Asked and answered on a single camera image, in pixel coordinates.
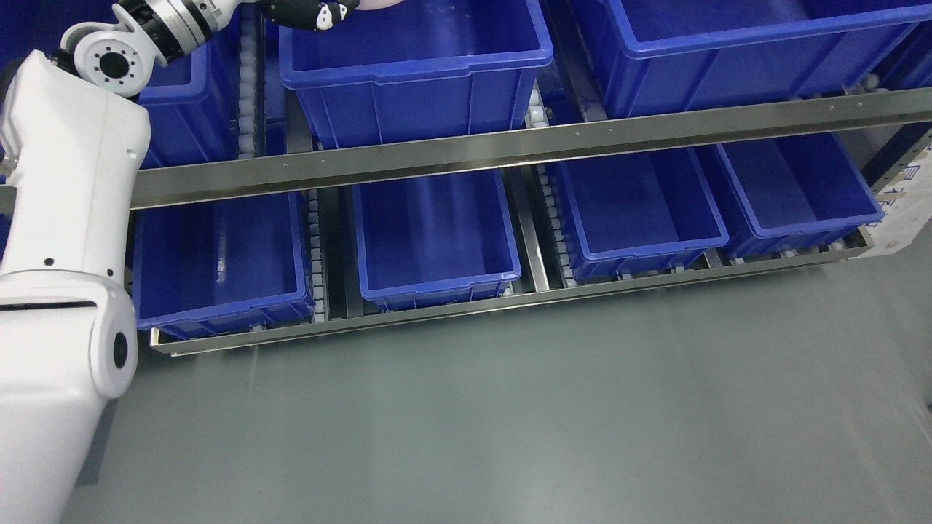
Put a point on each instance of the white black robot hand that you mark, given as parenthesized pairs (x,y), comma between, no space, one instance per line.
(310,16)

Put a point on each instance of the pink bowl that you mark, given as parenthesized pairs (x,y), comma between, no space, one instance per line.
(374,5)

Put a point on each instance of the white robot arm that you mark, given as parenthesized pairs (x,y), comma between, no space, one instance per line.
(53,397)

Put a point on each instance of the steel shelf rack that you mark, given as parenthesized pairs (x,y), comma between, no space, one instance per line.
(510,145)

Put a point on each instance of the upper middle blue bin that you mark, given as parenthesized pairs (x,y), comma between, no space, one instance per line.
(417,70)

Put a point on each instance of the blue bin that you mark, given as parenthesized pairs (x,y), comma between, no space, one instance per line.
(663,57)
(434,240)
(636,213)
(417,70)
(192,105)
(787,194)
(221,267)

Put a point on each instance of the upper left blue bin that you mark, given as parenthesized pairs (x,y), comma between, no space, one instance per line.
(192,105)

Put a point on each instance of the lower middle blue bin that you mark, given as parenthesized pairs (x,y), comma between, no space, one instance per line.
(434,240)

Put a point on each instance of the lower left blue bin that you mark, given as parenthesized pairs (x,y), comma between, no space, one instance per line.
(221,267)

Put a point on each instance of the upper right blue bin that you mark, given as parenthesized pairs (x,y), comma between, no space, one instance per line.
(663,57)

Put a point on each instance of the lower right blue bin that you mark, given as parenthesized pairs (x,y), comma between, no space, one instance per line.
(787,194)

